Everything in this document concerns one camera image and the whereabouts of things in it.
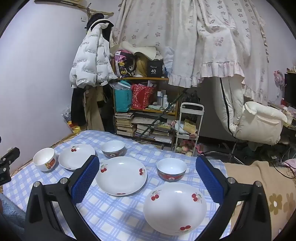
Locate black hanging coat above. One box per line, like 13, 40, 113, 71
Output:
99, 83, 116, 134

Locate white floral curtain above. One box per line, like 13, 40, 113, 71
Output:
112, 0, 204, 77

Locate white cherry print plate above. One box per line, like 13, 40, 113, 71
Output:
143, 183, 207, 236
58, 144, 96, 171
95, 156, 148, 196

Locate blue checked cloth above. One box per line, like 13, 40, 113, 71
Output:
3, 130, 232, 241

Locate stack of books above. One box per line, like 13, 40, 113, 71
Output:
115, 112, 137, 137

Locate black bag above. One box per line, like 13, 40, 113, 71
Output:
185, 91, 201, 105

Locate pile of magazines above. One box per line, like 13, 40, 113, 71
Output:
135, 117, 174, 144

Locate teal bag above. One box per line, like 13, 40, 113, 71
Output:
114, 81, 133, 113

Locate white bottles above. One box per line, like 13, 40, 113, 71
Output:
156, 91, 170, 108

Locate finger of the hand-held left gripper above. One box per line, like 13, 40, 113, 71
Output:
0, 147, 20, 168

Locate white puffer jacket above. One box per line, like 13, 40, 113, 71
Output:
69, 19, 118, 89

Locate wooden shelf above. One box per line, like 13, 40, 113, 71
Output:
112, 77, 179, 139

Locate pink fan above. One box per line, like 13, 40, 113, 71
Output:
274, 71, 285, 85

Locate yellow plastic bags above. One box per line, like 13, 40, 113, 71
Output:
67, 120, 81, 134

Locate black garment on hook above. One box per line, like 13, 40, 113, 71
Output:
87, 13, 114, 42

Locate dark hanging coat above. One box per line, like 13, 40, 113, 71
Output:
70, 86, 88, 127

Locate yellow box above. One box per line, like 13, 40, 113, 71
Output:
184, 119, 197, 134

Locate red patterned bowl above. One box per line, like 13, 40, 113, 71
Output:
157, 158, 187, 182
101, 140, 126, 159

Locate wooden hanger rod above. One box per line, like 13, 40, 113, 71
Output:
35, 0, 114, 17

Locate dark pole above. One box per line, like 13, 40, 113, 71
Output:
136, 89, 188, 142

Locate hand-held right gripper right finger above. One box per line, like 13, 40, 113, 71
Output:
195, 155, 272, 241

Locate white bowl with orange print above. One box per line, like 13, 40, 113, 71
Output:
33, 147, 56, 172

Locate white ruffled floral sheet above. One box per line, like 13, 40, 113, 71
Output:
168, 0, 270, 106

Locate blue fleece blanket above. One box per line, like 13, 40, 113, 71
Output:
0, 192, 26, 234

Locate cream office chair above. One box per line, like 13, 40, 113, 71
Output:
205, 101, 288, 165

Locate beige hanging coat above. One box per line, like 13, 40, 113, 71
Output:
83, 87, 105, 132

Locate white trolley cart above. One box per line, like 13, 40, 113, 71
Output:
172, 103, 205, 155

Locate brown flower blanket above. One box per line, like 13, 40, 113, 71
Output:
9, 132, 296, 241

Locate black box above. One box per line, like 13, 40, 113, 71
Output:
147, 60, 164, 77

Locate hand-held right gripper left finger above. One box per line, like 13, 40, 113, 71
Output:
24, 155, 100, 241

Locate red patterned bag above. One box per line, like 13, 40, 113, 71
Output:
131, 84, 155, 110

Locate cartoon printed bag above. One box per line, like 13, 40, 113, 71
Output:
115, 50, 137, 78

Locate clear plastic bag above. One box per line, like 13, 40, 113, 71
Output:
162, 46, 174, 75

